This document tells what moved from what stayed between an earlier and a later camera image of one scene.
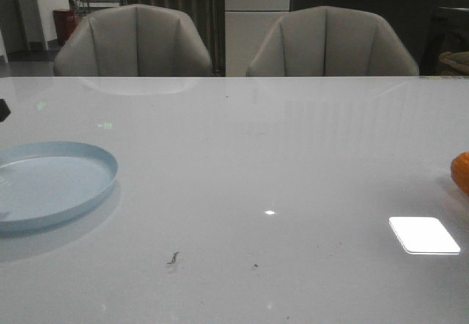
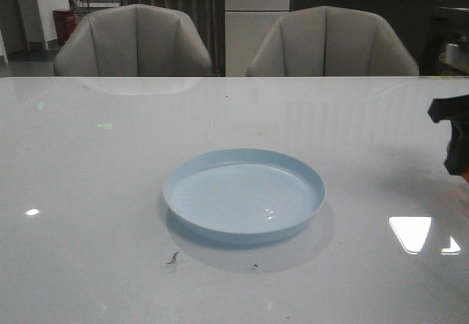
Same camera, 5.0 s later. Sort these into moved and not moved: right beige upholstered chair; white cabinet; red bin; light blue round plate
Moved: light blue round plate
Not moved: right beige upholstered chair; white cabinet; red bin
